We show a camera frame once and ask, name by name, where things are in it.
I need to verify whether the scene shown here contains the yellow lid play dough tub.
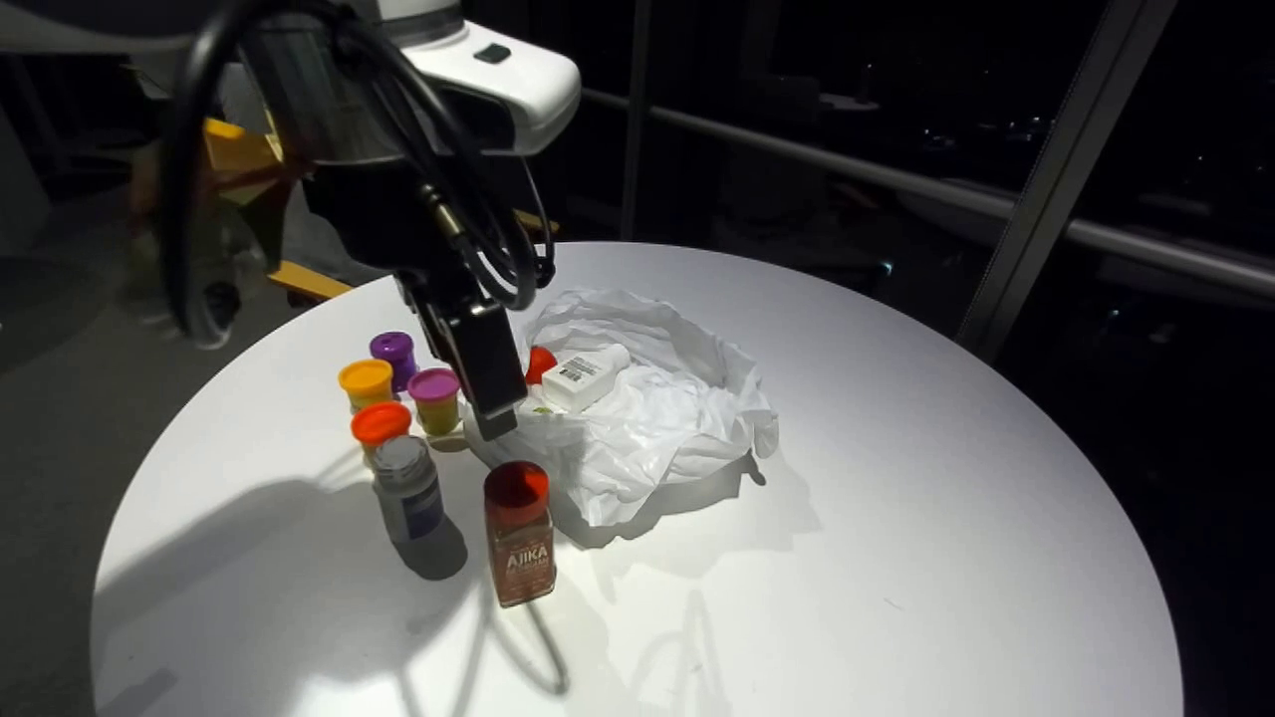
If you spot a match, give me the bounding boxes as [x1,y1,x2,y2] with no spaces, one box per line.
[333,353,401,414]

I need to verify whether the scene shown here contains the small tub with red lid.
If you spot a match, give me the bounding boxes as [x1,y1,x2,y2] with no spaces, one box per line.
[523,344,562,389]

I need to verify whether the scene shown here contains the white crumpled plastic bag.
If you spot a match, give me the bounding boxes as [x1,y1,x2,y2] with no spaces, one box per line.
[511,287,786,535]

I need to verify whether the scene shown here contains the white pill bottle blue label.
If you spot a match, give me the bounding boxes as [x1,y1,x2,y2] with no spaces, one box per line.
[365,433,454,549]

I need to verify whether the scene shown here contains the horizontal metal window rail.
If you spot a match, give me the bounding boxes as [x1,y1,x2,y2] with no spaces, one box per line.
[569,75,1275,298]

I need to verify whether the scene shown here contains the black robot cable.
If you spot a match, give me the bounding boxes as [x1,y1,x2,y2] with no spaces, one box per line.
[154,0,556,346]

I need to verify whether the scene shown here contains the magenta lid play dough tub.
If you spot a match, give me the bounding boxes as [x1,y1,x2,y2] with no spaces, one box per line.
[407,362,465,441]

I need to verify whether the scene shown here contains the spice jar with red lid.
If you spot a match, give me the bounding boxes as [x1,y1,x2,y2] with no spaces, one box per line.
[477,459,562,614]

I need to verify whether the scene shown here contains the grey window frame pillar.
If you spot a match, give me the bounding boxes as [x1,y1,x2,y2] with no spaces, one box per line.
[952,0,1182,360]

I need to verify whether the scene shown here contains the yellow wrist mount plate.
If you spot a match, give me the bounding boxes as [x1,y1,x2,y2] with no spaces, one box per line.
[199,115,291,210]

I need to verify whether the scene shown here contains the white bottle white cap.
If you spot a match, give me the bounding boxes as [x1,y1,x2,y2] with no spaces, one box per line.
[538,346,633,414]

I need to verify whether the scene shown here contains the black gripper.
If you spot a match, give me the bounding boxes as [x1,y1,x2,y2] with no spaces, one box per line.
[393,255,538,445]

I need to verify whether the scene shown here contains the grey chair with wooden armrests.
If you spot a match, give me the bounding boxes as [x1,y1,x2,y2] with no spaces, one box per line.
[195,56,562,308]

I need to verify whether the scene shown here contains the purple play dough tub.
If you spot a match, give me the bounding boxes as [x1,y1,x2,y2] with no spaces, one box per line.
[365,328,422,389]

